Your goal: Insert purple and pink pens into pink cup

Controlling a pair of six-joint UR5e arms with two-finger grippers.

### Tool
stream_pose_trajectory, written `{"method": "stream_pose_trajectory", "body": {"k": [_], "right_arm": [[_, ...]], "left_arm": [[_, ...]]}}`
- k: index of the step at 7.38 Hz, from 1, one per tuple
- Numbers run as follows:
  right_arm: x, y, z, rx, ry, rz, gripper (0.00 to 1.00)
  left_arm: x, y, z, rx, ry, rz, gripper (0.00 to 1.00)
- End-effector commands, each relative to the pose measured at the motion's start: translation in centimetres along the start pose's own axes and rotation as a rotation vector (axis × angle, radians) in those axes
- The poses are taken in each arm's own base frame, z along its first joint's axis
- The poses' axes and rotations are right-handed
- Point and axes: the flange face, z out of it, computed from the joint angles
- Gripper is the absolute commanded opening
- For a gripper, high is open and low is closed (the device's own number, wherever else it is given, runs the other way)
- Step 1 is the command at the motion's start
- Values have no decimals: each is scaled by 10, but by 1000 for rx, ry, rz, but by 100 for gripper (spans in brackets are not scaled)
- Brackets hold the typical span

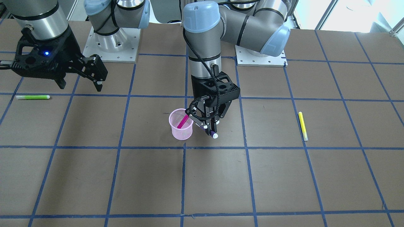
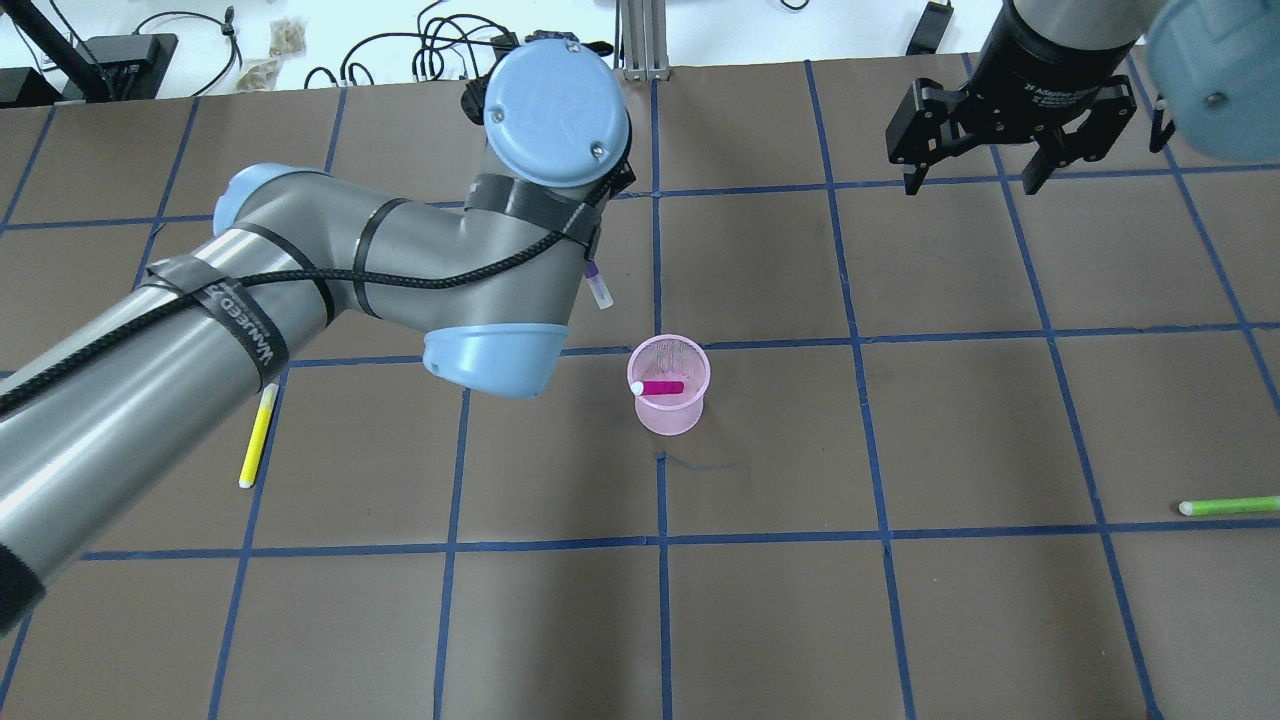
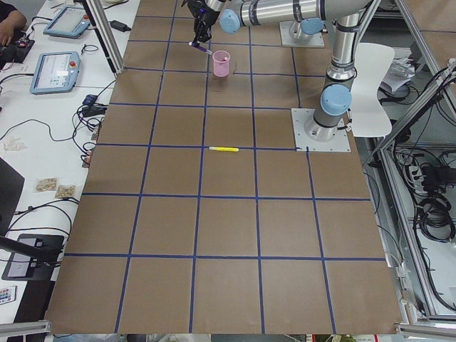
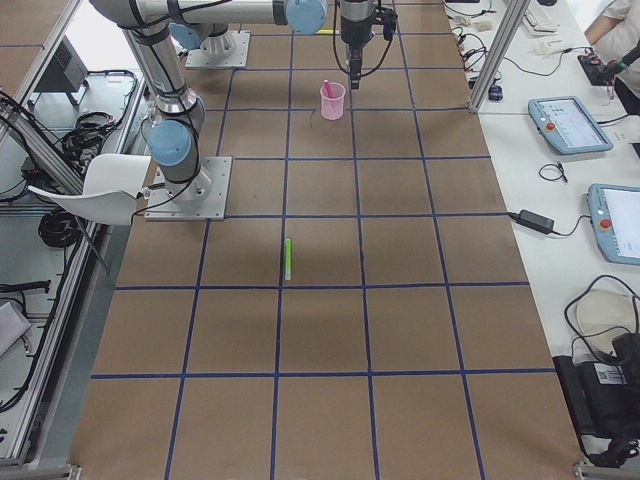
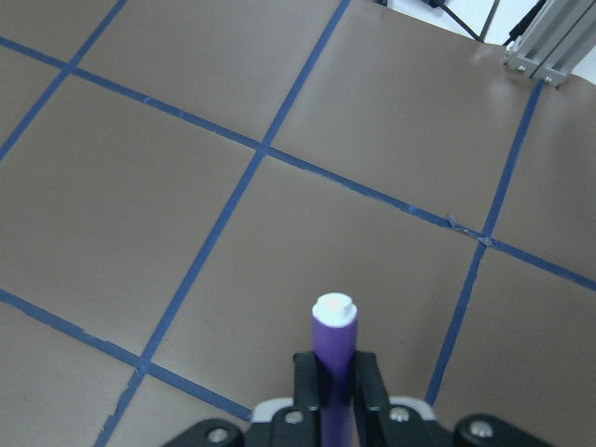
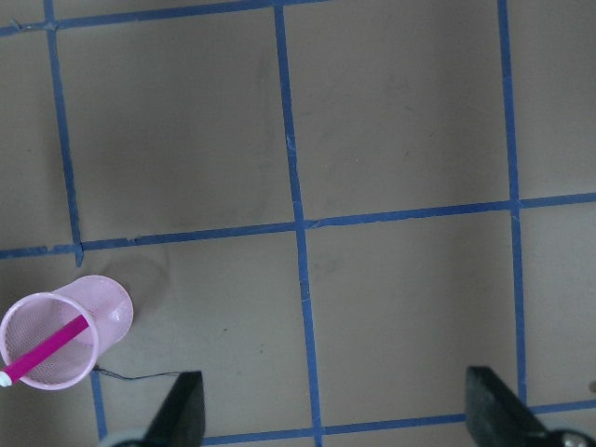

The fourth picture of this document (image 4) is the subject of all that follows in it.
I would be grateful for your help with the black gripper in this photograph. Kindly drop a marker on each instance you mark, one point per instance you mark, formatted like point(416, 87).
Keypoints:
point(354, 31)

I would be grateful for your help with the pink pen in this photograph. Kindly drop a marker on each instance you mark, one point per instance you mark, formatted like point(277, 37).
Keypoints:
point(328, 89)

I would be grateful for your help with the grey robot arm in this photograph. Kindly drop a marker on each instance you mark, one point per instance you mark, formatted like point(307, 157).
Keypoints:
point(173, 141)
point(202, 28)

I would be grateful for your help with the pink mesh cup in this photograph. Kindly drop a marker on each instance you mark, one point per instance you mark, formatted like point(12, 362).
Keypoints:
point(333, 109)

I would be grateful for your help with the green pen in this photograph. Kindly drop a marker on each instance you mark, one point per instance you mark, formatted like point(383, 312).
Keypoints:
point(288, 259)

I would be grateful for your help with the blue teach pendant far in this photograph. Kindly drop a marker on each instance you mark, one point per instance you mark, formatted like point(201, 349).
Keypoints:
point(567, 126)

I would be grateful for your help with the blue teach pendant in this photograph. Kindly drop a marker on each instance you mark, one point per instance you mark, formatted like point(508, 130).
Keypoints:
point(567, 126)
point(614, 211)

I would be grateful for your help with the black power adapter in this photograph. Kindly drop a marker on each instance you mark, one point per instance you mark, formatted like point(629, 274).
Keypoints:
point(533, 221)

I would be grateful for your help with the person in white shirt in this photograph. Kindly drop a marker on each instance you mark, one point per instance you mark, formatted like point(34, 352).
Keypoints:
point(613, 33)

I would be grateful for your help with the white plastic chair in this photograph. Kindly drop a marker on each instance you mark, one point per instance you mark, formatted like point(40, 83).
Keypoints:
point(110, 189)

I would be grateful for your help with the blue teach pendant near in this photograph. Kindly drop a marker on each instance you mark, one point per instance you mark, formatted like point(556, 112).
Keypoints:
point(614, 211)

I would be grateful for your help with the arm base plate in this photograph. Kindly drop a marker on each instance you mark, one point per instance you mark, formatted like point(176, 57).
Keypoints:
point(226, 51)
point(205, 198)

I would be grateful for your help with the aluminium frame post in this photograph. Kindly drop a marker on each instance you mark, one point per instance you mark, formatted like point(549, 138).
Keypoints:
point(504, 35)

